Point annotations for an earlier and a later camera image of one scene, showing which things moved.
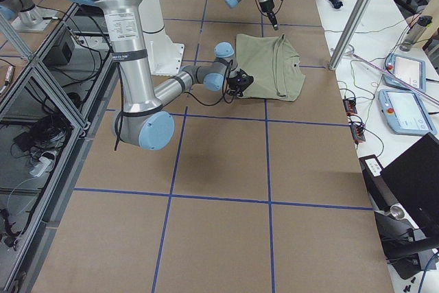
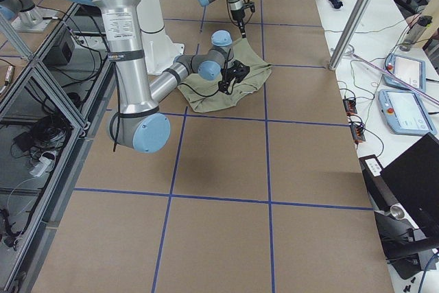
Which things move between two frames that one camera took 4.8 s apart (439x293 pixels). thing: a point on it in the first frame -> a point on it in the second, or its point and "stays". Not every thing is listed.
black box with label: (381, 194) stays
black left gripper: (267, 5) -> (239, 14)
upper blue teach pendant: (412, 71) stays
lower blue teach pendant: (405, 112) stays
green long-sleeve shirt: (274, 64) -> (206, 95)
